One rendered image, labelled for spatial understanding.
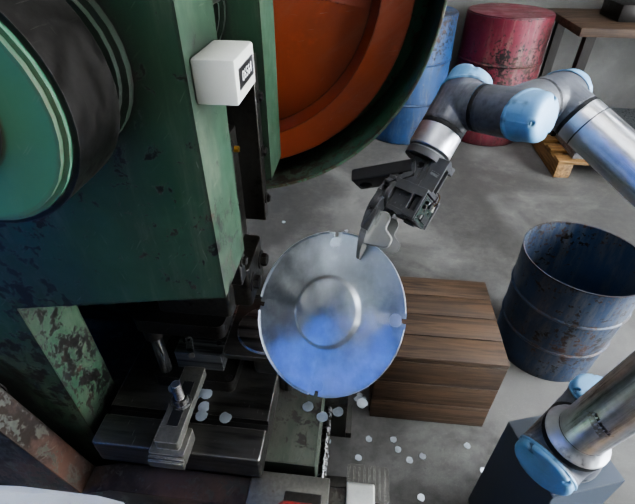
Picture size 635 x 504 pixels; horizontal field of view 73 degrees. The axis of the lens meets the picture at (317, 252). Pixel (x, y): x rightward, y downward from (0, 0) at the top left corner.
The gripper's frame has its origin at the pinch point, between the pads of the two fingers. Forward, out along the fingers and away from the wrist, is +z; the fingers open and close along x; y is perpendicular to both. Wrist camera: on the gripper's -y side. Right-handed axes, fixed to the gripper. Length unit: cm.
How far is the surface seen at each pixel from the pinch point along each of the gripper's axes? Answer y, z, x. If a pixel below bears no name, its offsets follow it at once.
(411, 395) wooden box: 1, 33, 82
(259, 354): -7.5, 26.1, 0.1
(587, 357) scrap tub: 37, -8, 122
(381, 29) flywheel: -17.1, -37.7, -3.8
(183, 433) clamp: -6.4, 41.2, -10.0
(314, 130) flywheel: -27.0, -18.0, 5.0
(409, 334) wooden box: -8, 15, 72
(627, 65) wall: -39, -235, 308
